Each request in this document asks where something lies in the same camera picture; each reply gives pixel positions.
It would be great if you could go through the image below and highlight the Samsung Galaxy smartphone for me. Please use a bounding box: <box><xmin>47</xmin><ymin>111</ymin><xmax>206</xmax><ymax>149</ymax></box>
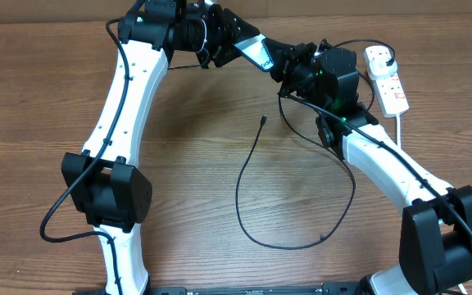
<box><xmin>235</xmin><ymin>34</ymin><xmax>274</xmax><ymax>72</ymax></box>

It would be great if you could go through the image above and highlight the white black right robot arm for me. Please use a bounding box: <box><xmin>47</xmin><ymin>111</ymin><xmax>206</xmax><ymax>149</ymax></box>
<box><xmin>252</xmin><ymin>38</ymin><xmax>472</xmax><ymax>294</ymax></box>

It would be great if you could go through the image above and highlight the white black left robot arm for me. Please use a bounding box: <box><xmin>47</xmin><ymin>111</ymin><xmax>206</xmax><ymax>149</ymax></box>
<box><xmin>61</xmin><ymin>1</ymin><xmax>272</xmax><ymax>294</ymax></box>

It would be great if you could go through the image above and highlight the white charger adapter plug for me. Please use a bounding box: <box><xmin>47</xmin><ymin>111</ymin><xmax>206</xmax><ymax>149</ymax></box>
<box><xmin>367</xmin><ymin>57</ymin><xmax>398</xmax><ymax>80</ymax></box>

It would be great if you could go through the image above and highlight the white power strip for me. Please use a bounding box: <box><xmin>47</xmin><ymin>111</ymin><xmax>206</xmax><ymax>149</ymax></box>
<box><xmin>364</xmin><ymin>45</ymin><xmax>409</xmax><ymax>118</ymax></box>

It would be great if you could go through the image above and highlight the black USB charging cable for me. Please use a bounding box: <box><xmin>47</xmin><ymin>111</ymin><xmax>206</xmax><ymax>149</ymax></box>
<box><xmin>234</xmin><ymin>39</ymin><xmax>397</xmax><ymax>251</ymax></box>

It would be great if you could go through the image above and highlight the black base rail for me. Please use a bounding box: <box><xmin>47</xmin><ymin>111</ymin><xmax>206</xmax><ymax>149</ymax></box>
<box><xmin>71</xmin><ymin>281</ymin><xmax>368</xmax><ymax>295</ymax></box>

